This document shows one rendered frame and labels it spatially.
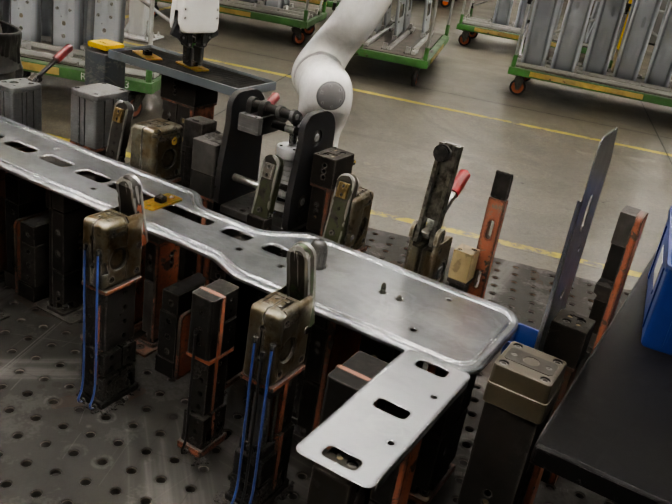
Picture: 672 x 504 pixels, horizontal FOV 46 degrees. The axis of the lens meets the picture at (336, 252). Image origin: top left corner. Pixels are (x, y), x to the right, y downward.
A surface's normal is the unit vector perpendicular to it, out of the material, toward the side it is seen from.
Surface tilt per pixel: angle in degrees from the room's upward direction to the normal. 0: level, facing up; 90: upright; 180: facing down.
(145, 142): 90
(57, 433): 0
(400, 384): 0
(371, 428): 0
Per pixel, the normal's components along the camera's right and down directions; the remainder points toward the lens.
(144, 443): 0.15, -0.90
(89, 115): -0.51, 0.29
